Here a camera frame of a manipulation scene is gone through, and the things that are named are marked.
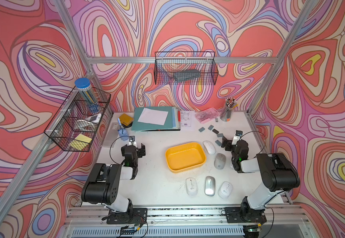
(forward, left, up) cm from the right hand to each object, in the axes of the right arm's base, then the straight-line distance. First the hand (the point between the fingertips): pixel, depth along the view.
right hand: (230, 140), depth 96 cm
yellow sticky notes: (-17, +78, +29) cm, 85 cm away
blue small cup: (+7, +72, +2) cm, 72 cm away
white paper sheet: (+26, +53, -2) cm, 59 cm away
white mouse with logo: (-30, +11, -4) cm, 32 cm away
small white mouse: (-28, +29, -3) cm, 40 cm away
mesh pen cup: (+23, -3, +4) cm, 24 cm away
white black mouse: (-3, +14, -3) cm, 15 cm away
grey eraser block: (+14, +17, -5) cm, 22 cm away
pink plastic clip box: (+29, +11, -4) cm, 31 cm away
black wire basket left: (-4, +88, +25) cm, 92 cm away
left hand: (-2, +63, +2) cm, 63 cm away
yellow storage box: (-8, +32, -6) cm, 33 cm away
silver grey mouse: (-27, +18, -5) cm, 33 cm away
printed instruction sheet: (+24, +26, -5) cm, 36 cm away
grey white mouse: (-13, +10, -3) cm, 17 cm away
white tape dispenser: (-6, +78, +28) cm, 84 cm away
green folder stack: (+20, +38, -3) cm, 43 cm away
